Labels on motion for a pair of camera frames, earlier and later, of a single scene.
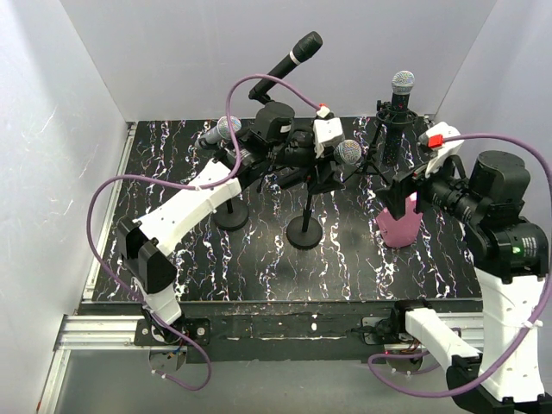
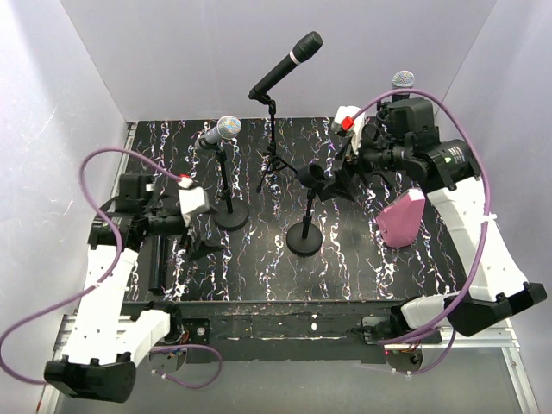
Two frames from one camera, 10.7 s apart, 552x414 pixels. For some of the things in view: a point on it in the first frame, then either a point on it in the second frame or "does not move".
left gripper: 328,178 → 200,248
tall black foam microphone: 303,49 does not move
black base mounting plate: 287,331 does not move
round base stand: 305,232 does not move
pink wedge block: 404,231 does not move
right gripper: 394,196 → 347,163
